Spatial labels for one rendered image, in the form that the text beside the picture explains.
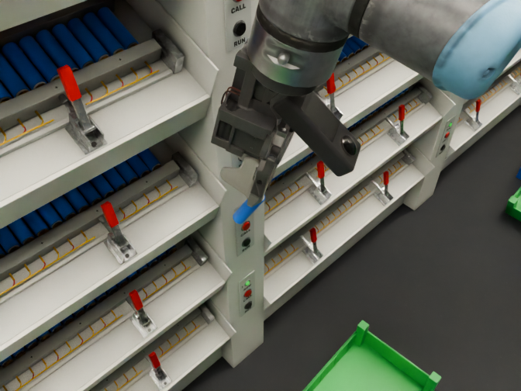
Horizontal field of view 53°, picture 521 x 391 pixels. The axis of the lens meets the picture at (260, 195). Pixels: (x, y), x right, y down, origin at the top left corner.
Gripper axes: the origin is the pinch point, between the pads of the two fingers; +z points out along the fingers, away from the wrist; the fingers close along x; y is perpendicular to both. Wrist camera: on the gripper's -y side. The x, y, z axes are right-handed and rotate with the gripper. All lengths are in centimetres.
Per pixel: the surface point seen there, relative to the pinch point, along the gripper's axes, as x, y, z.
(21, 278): 17.4, 23.9, 14.1
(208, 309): -8.5, 2.3, 48.3
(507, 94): -113, -53, 35
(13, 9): 12.3, 24.1, -22.4
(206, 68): -4.6, 11.8, -11.7
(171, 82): -3.8, 15.6, -8.2
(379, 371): -16, -38, 56
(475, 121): -93, -44, 36
